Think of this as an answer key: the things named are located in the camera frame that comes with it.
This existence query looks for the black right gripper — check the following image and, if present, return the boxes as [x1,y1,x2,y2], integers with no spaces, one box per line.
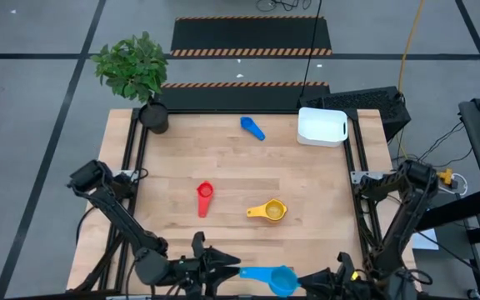
[298,268,377,300]

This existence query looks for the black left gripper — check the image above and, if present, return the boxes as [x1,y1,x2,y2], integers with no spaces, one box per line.
[168,247,243,300]

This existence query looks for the turquoise measuring cup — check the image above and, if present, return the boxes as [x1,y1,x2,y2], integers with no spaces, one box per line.
[238,265,302,298]

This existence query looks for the red measuring cup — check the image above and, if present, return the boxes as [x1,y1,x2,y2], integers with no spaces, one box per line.
[196,180,215,219]

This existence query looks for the yellow measuring cup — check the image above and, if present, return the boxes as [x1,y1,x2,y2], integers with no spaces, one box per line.
[246,198,288,224]

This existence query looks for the small blue measuring cup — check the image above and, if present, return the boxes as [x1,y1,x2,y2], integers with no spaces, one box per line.
[239,116,267,142]

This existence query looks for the white plastic basket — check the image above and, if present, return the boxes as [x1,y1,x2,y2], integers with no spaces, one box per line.
[296,107,349,148]

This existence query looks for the yellow power plug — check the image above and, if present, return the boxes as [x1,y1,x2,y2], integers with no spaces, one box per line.
[437,168,458,187]

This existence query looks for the black hazard striped floor mat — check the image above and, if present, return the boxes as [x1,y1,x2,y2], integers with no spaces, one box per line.
[156,81,332,113]
[170,15,333,58]

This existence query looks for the black perforated computer case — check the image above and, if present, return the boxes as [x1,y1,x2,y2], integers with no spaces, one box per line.
[297,86,412,142]

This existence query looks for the green plant in black pot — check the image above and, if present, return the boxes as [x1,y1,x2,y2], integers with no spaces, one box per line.
[91,31,170,135]

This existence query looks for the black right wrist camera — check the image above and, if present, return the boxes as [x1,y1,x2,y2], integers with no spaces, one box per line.
[337,251,357,277]

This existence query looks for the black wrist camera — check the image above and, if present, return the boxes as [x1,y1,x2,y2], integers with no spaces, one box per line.
[191,231,207,258]
[337,251,357,277]

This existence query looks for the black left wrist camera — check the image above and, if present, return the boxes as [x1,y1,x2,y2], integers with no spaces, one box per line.
[191,231,207,258]

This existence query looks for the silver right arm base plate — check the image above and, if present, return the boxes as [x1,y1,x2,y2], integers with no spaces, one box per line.
[350,170,387,184]

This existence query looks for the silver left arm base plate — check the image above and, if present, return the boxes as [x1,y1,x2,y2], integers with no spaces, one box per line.
[112,169,138,181]

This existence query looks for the black aluminium table frame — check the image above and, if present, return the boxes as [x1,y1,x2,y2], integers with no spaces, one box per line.
[71,107,391,300]

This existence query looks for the black hanging cable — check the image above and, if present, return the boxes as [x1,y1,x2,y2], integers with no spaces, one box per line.
[298,0,323,99]

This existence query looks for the yellow hanging cable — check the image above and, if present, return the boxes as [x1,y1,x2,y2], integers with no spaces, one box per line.
[396,0,427,97]

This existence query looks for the black coiled floor cable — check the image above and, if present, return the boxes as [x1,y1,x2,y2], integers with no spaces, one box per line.
[256,0,312,13]

